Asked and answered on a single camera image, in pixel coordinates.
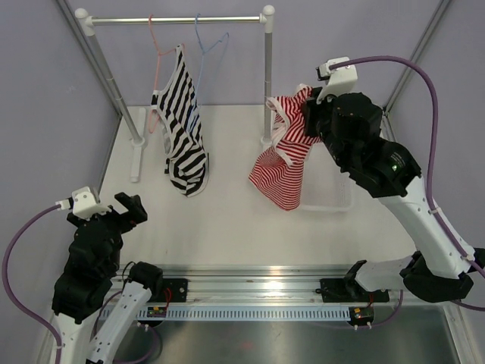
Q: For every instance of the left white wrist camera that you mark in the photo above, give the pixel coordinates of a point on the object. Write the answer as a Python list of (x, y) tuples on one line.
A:
[(84, 203)]

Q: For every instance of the aluminium mounting rail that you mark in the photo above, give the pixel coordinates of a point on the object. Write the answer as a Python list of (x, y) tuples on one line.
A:
[(245, 285)]

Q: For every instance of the blue hanger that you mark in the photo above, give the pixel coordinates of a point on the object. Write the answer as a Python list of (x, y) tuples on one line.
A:
[(224, 39)]

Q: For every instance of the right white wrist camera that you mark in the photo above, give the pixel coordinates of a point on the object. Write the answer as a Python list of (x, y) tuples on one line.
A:
[(340, 80)]

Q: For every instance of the white slotted cable duct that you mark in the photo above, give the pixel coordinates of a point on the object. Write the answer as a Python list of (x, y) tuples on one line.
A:
[(247, 314)]

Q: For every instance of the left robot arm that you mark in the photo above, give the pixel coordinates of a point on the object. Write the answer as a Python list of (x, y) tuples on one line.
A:
[(93, 261)]

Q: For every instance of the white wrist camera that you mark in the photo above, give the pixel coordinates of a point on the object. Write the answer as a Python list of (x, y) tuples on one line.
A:
[(340, 80), (84, 203)]

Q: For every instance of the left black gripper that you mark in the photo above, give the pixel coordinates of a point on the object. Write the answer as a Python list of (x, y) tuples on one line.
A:
[(135, 214)]

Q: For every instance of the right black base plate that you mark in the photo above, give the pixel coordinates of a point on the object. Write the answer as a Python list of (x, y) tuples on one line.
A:
[(338, 290)]

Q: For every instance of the white plastic basket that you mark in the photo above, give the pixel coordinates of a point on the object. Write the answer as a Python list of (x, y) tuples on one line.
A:
[(324, 187)]

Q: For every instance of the silver white clothes rack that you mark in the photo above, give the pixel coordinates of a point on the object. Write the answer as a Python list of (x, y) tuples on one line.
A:
[(137, 125)]

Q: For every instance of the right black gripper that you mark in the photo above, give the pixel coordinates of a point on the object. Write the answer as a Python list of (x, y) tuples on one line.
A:
[(313, 109)]

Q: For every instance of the red white striped tank top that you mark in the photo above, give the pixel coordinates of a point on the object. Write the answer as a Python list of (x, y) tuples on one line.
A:
[(278, 172)]

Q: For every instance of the black white striped tank top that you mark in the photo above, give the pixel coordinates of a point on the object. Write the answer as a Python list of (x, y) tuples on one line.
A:
[(186, 160)]

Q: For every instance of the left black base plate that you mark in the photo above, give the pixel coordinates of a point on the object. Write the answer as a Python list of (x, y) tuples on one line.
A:
[(175, 290)]

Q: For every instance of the pink hanger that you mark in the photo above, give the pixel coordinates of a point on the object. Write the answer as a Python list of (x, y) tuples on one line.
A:
[(153, 118)]

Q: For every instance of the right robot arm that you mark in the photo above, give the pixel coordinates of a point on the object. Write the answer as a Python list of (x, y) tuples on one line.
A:
[(438, 271)]

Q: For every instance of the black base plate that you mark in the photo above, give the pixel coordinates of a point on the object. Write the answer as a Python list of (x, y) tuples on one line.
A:
[(175, 290), (338, 290)]

